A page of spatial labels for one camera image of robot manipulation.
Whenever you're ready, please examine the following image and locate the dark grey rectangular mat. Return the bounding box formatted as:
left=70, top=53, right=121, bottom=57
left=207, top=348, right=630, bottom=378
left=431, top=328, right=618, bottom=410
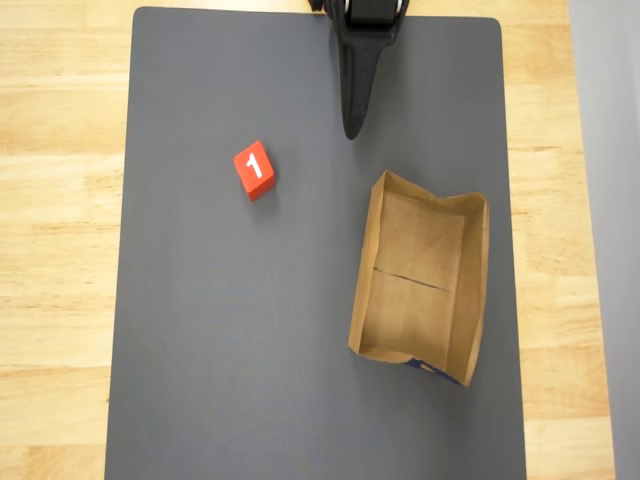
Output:
left=103, top=5, right=527, bottom=480

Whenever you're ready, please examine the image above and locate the red cube with white numeral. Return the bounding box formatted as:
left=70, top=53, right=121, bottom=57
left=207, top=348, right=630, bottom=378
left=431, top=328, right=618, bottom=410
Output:
left=232, top=140, right=277, bottom=203

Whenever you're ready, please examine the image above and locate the brown paper open box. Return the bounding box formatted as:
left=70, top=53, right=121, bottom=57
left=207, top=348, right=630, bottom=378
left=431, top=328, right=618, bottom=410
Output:
left=347, top=169, right=491, bottom=388

